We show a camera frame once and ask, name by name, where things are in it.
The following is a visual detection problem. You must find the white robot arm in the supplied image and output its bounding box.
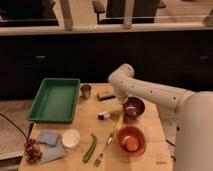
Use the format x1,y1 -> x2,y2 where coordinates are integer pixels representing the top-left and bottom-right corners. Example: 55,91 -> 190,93
108,64 -> 213,171

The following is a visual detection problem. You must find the small metal cup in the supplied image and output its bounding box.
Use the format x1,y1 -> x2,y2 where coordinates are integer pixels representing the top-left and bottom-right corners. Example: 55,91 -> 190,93
80,84 -> 91,100

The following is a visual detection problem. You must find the dark purple bowl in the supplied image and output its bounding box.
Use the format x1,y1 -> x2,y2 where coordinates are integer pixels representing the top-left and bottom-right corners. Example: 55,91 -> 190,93
123,97 -> 145,119

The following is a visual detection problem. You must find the green plastic tray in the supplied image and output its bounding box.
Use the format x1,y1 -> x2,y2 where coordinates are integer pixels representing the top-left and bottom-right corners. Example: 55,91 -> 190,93
28,78 -> 80,123

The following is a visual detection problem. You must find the orange bowl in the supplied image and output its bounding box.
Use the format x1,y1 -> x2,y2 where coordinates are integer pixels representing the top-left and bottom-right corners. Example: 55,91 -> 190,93
116,126 -> 146,156

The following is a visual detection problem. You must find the orange egg-shaped object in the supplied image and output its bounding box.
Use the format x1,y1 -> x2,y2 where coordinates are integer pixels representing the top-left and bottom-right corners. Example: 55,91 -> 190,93
125,137 -> 139,152

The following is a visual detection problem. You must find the metal fork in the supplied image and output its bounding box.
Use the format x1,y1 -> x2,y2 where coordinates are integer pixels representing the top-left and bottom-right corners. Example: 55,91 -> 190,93
93,133 -> 114,167

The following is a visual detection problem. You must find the green chili pepper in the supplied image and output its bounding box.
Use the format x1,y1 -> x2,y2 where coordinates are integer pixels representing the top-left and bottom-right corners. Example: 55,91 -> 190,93
82,134 -> 97,163

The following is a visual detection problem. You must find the blue sponge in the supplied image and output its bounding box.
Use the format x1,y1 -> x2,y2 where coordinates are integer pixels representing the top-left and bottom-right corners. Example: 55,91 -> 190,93
38,130 -> 59,146

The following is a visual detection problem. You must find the grey blue cloth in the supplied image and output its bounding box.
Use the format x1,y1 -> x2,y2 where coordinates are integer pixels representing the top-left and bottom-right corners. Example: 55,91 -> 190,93
40,141 -> 66,164

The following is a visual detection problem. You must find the dark chair behind counter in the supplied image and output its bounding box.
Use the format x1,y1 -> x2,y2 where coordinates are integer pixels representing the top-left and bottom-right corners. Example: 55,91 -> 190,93
92,0 -> 166,25

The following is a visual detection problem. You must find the bunch of brown grapes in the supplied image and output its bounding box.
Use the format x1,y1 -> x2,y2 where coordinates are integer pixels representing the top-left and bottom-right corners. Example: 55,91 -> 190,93
24,138 -> 42,164

